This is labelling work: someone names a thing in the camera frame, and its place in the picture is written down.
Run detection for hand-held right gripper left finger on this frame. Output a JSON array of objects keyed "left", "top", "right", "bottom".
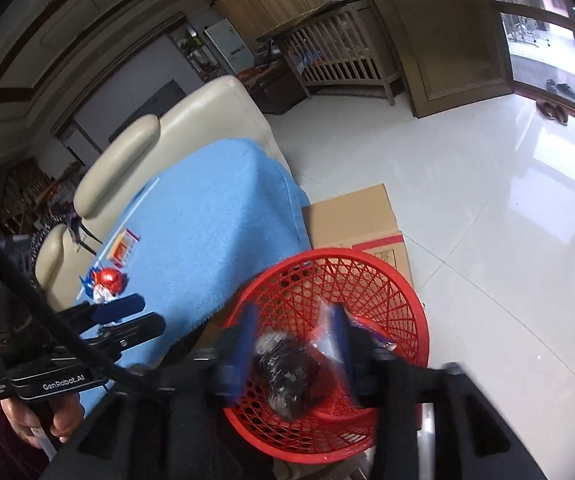
[{"left": 48, "top": 305, "right": 262, "bottom": 480}]

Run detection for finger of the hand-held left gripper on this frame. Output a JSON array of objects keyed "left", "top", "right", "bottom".
[
  {"left": 90, "top": 312, "right": 165, "bottom": 361},
  {"left": 60, "top": 294, "right": 146, "bottom": 333}
]

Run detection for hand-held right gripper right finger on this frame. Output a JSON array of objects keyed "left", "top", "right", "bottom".
[{"left": 328, "top": 306, "right": 548, "bottom": 480}]

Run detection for red blue toy figure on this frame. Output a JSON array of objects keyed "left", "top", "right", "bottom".
[{"left": 80, "top": 266, "right": 128, "bottom": 306}]

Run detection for black plastic bag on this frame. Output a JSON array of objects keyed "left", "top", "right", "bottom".
[{"left": 252, "top": 330, "right": 341, "bottom": 418}]

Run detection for red plastic mesh basket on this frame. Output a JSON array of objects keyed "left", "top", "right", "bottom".
[{"left": 222, "top": 247, "right": 431, "bottom": 463}]

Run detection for person's left forearm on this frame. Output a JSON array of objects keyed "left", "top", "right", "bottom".
[{"left": 0, "top": 410, "right": 53, "bottom": 480}]

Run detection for person's left hand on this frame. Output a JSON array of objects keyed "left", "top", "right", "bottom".
[{"left": 2, "top": 390, "right": 81, "bottom": 449}]

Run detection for blue foil wrapper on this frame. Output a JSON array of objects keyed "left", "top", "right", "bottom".
[{"left": 347, "top": 310, "right": 398, "bottom": 353}]

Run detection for orange and white box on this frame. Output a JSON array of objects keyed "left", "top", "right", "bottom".
[{"left": 106, "top": 229, "right": 141, "bottom": 267}]

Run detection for small black object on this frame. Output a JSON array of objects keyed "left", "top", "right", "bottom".
[{"left": 65, "top": 212, "right": 103, "bottom": 256}]

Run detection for blue fleece cloth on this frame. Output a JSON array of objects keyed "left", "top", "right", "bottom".
[{"left": 65, "top": 138, "right": 312, "bottom": 413}]

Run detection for brown cardboard box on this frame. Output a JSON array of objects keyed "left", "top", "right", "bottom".
[{"left": 301, "top": 184, "right": 415, "bottom": 291}]

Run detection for cluttered wooden rack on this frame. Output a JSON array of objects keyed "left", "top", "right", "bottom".
[{"left": 0, "top": 157, "right": 76, "bottom": 241}]

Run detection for beige leather sofa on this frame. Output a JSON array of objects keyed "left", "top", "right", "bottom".
[{"left": 35, "top": 75, "right": 288, "bottom": 311}]

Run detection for dark shelf with bottles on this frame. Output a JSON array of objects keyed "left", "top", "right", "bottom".
[{"left": 170, "top": 25, "right": 228, "bottom": 83}]

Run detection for dark low cabinet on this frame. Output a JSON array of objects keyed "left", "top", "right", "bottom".
[{"left": 240, "top": 65, "right": 313, "bottom": 113}]

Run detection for white refrigerator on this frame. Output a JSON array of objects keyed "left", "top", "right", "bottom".
[{"left": 204, "top": 17, "right": 253, "bottom": 77}]

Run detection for wooden crib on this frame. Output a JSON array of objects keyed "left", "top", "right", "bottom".
[{"left": 272, "top": 0, "right": 403, "bottom": 106}]

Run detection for brown wooden door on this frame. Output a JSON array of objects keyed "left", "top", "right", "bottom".
[{"left": 352, "top": 0, "right": 515, "bottom": 118}]

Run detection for black cable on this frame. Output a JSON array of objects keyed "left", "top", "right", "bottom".
[{"left": 0, "top": 212, "right": 173, "bottom": 401}]

